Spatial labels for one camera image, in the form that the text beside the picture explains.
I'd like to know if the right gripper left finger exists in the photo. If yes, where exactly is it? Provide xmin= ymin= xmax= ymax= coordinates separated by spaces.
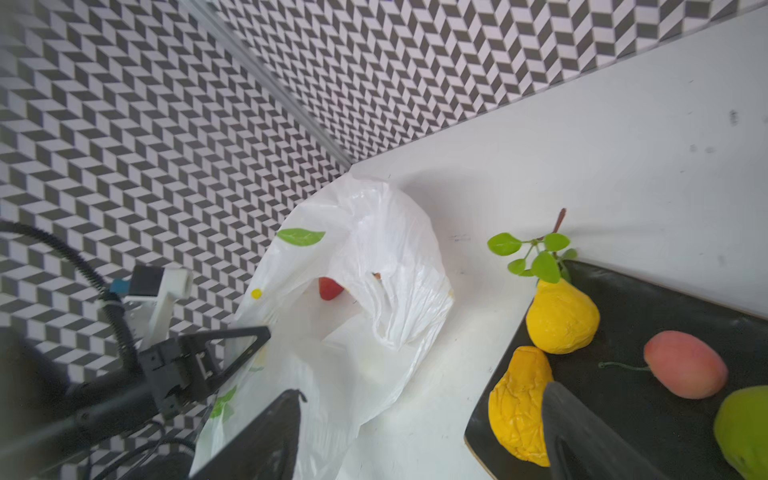
xmin=190 ymin=389 xmax=306 ymax=480

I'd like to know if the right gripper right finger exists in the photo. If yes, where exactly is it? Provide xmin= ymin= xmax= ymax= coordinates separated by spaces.
xmin=542 ymin=382 xmax=666 ymax=479

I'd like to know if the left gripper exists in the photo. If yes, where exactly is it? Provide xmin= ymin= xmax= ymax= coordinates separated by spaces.
xmin=138 ymin=326 xmax=271 ymax=419

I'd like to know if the yellow fake lemon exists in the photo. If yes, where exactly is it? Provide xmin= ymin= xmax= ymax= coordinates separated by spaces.
xmin=488 ymin=346 xmax=554 ymax=468

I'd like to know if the yellow fake pear with leaves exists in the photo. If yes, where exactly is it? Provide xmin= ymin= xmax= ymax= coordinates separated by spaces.
xmin=487 ymin=208 xmax=600 ymax=355

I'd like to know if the pink fake peach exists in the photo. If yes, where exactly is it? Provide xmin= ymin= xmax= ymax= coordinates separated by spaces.
xmin=598 ymin=330 xmax=728 ymax=400

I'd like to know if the red yellow fake mango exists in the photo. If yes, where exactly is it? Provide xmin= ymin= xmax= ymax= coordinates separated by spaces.
xmin=318 ymin=277 xmax=345 ymax=301

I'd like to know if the white plastic bag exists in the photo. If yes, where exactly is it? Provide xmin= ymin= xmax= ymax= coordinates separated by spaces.
xmin=191 ymin=174 xmax=454 ymax=479

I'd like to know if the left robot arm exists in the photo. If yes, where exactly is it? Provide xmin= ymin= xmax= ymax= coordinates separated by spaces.
xmin=1 ymin=326 xmax=271 ymax=479

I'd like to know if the black square tray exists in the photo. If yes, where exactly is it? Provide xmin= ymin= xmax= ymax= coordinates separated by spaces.
xmin=464 ymin=259 xmax=768 ymax=480

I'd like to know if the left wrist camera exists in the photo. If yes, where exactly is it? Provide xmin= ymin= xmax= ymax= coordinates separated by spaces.
xmin=110 ymin=265 xmax=193 ymax=351

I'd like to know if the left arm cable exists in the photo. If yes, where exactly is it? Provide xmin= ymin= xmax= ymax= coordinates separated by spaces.
xmin=0 ymin=220 xmax=140 ymax=373

